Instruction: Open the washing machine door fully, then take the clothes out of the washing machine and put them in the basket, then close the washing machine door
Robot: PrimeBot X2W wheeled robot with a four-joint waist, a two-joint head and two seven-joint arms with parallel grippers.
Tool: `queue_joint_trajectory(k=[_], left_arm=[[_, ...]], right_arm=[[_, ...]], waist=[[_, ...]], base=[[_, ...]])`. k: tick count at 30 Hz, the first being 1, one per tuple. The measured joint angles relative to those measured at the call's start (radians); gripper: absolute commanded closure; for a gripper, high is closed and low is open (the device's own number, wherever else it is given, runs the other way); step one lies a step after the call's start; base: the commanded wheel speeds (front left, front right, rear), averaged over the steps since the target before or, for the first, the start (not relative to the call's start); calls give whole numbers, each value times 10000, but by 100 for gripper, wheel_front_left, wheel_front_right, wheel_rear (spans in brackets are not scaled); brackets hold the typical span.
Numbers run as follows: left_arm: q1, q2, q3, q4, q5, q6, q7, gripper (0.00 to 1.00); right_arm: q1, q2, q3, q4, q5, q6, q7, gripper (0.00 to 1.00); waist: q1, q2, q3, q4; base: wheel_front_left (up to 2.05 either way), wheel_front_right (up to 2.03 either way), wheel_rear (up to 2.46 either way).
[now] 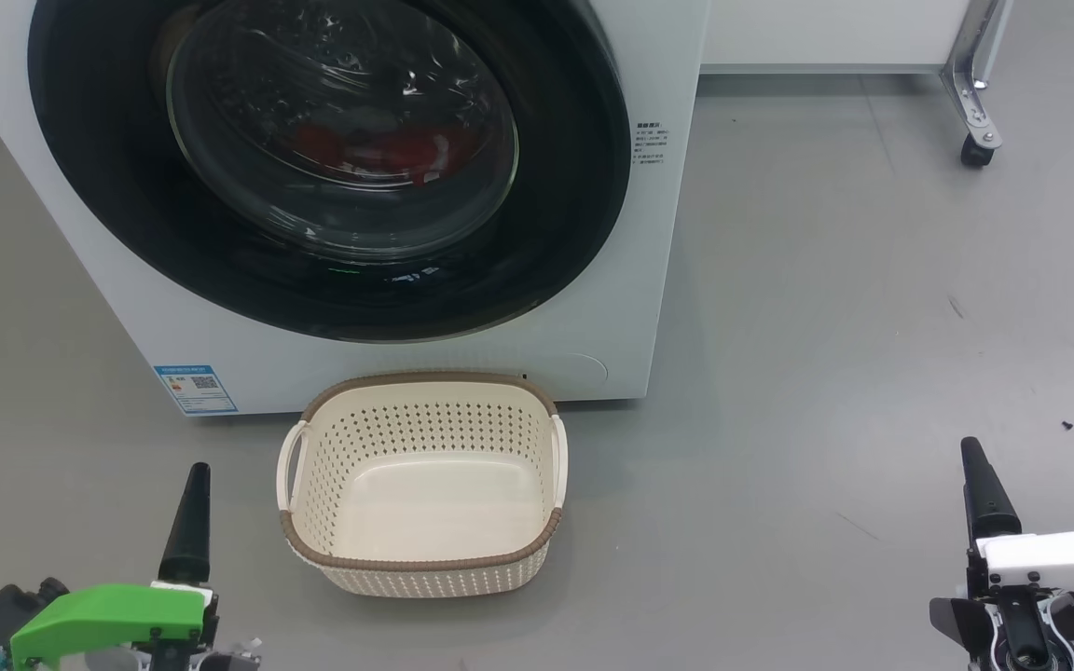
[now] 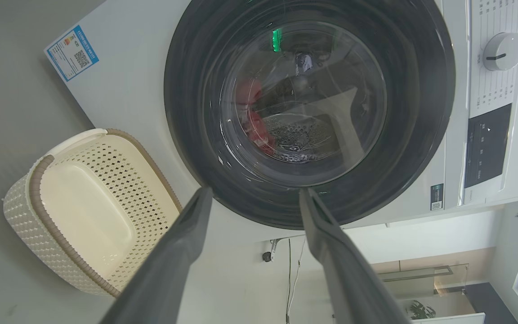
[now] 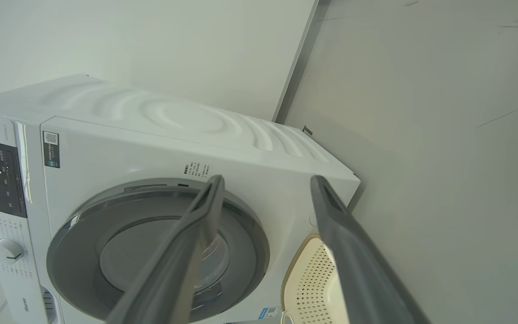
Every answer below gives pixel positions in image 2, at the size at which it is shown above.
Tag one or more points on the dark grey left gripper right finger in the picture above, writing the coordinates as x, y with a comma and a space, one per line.
349, 279

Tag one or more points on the white control dial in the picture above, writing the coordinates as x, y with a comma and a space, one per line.
504, 50

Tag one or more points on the white front-load washing machine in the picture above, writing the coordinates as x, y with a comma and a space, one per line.
128, 90

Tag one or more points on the metal water tap valve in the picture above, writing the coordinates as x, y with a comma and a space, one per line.
269, 254

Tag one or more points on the red and white garment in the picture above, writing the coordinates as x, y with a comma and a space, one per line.
255, 128

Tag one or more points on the washing machine glass door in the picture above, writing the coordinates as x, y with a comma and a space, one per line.
187, 112

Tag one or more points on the small blue QR sticker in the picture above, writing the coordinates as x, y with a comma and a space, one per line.
436, 196

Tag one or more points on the cream perforated laundry basket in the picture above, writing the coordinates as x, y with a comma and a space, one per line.
88, 211

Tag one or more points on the blue energy label sticker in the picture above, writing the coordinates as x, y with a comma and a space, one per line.
72, 53

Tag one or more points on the stainless steel washing machine drum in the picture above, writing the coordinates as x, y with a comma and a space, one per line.
304, 139

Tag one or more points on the black washing machine display panel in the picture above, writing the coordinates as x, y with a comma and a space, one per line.
486, 148

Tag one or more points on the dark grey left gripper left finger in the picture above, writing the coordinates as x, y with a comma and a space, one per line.
169, 270

